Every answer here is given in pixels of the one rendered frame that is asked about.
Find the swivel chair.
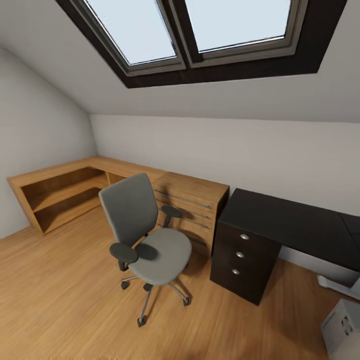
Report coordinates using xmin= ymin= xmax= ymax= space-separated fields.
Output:
xmin=98 ymin=172 xmax=193 ymax=328

